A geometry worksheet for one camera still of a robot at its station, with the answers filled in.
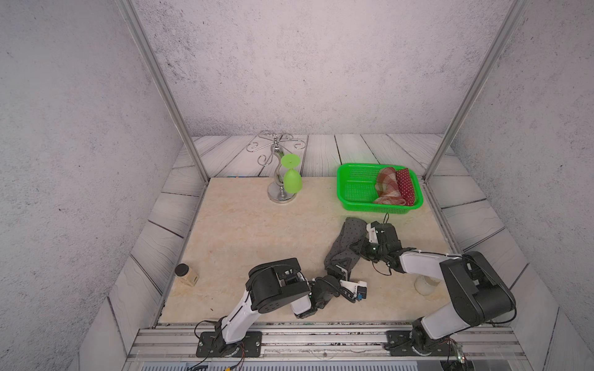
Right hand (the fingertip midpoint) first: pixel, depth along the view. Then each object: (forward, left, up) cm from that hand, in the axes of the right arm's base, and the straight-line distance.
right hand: (352, 247), depth 92 cm
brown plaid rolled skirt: (+28, -18, +6) cm, 34 cm away
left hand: (-7, +2, +1) cm, 7 cm away
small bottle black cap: (-13, +61, +7) cm, 62 cm away
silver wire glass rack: (+31, +32, -1) cm, 45 cm away
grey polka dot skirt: (+5, -1, +4) cm, 7 cm away
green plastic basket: (+33, -7, -3) cm, 33 cm away
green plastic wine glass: (+21, +23, +16) cm, 35 cm away
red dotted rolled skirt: (+28, -26, +5) cm, 39 cm away
